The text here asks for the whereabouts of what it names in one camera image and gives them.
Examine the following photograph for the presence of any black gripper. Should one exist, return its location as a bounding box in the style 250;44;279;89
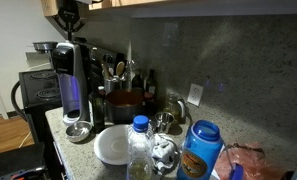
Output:
52;0;86;42

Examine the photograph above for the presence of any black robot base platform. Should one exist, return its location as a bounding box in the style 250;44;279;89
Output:
0;142;47;180

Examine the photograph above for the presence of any steel pan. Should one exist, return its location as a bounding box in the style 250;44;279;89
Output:
32;41;59;54

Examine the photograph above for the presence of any long wooden spatula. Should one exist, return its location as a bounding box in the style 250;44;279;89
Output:
100;63;111;80

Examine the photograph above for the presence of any round wooden spoon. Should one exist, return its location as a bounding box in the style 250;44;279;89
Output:
115;61;126;78

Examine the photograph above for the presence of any black electric stove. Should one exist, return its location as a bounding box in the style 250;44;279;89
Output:
10;46;126;145

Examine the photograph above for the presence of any small spice jar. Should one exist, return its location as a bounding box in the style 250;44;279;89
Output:
97;85;107;98

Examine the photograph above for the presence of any steel utensil holder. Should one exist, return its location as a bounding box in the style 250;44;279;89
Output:
103;75;124;94

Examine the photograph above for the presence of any dark glass bottle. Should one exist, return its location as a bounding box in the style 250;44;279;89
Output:
131;69;145;93

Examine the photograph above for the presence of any dark olive oil bottle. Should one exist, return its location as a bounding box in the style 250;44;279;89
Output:
89;83;106;134

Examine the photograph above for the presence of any green glass bottle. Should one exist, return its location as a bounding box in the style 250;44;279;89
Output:
145;68;158;96

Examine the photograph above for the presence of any small steel bowl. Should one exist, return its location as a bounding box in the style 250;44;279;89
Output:
65;120;93;144

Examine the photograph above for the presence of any small jar with red lid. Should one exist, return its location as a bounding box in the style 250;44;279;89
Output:
143;91;156;114

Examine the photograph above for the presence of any white plate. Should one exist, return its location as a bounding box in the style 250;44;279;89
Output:
93;124;132;166

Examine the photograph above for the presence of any steel cup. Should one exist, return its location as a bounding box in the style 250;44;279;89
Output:
153;111;176;134

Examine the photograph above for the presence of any clear bottle with blue cap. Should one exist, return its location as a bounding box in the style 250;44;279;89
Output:
126;115;156;180

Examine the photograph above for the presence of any crumpled white cloth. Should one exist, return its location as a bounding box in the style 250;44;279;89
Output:
149;133;179;174

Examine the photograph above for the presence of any blue wide-mouth water bottle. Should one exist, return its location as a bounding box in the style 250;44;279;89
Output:
176;119;245;180

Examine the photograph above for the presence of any metal wire whisk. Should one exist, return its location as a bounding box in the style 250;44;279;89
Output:
126;59;139;79

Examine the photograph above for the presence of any white cable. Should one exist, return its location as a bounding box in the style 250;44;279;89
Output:
18;131;33;149

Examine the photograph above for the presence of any glass jar with handle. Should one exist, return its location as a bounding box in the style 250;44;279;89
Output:
163;91;187;125

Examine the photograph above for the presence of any wooden wall cabinet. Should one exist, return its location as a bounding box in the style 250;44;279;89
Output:
41;0;297;19

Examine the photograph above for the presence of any white wall outlet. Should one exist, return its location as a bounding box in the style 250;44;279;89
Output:
186;83;204;108

